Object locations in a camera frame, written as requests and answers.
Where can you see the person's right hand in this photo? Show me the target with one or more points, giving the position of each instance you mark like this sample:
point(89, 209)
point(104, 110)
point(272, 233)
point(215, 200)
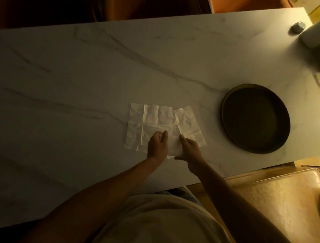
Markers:
point(192, 155)

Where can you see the person's left hand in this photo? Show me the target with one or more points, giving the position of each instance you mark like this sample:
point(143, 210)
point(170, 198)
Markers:
point(157, 147)

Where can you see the spread of white paper napkins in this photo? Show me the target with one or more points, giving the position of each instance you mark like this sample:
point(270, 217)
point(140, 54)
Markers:
point(150, 117)

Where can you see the round dark tray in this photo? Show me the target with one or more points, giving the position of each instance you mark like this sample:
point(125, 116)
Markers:
point(256, 119)

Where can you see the person's right forearm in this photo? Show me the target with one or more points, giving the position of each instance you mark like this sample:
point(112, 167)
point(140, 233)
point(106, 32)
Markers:
point(237, 210)

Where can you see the person's left forearm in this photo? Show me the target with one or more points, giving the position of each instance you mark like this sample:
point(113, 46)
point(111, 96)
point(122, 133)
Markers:
point(100, 197)

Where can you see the beige shirt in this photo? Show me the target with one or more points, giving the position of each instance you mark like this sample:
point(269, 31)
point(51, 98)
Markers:
point(160, 220)

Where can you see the small grey round cap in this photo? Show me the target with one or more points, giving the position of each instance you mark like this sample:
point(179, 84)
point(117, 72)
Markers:
point(297, 27)

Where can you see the white rounded container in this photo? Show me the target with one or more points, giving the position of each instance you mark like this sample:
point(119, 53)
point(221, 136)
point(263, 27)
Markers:
point(312, 36)

